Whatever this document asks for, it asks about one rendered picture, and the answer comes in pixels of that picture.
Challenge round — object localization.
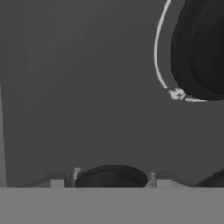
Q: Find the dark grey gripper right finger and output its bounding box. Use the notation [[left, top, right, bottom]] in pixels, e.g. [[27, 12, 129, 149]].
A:
[[143, 170, 194, 188]]

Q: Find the dark grey hob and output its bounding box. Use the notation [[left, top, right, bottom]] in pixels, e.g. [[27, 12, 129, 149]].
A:
[[0, 0, 224, 188]]

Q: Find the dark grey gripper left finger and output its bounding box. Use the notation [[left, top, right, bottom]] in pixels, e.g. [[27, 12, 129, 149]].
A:
[[34, 166, 81, 188]]

